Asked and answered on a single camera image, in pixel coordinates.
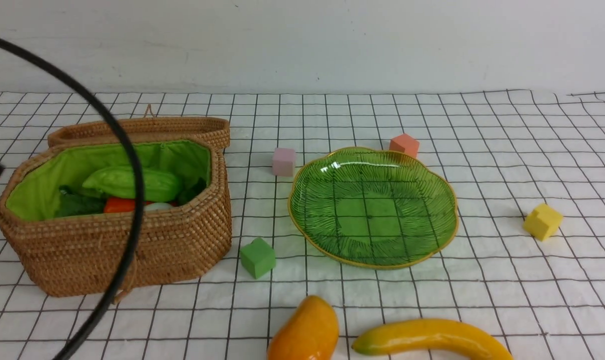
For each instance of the green toy cucumber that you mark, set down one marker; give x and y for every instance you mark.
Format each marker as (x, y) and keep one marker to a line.
(160, 186)

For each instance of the orange toy mango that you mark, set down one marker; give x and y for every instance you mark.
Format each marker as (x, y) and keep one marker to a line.
(311, 333)

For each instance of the orange toy carrot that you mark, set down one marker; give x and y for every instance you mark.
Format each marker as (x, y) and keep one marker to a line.
(117, 205)

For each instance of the yellow toy banana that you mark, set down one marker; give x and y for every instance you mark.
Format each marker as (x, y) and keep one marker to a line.
(431, 333)

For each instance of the white toy radish green leaves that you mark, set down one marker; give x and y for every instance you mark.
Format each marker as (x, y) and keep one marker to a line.
(74, 204)

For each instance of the pink foam cube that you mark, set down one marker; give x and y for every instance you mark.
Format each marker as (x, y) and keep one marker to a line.
(284, 162)

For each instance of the green glass leaf plate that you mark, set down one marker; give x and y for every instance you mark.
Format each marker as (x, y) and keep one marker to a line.
(373, 209)

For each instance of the green foam cube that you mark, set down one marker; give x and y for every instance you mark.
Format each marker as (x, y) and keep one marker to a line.
(258, 258)

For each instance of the woven wicker basket lid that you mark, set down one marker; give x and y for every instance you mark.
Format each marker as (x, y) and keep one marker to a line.
(213, 130)

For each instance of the orange foam cube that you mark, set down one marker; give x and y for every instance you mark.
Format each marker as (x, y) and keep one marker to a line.
(406, 144)

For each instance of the woven wicker basket green lining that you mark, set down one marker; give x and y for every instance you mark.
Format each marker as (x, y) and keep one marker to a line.
(78, 255)

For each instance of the yellow foam cube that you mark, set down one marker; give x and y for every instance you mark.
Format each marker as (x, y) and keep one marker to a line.
(543, 222)

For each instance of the white grid tablecloth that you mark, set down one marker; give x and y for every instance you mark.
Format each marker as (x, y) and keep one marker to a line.
(504, 153)

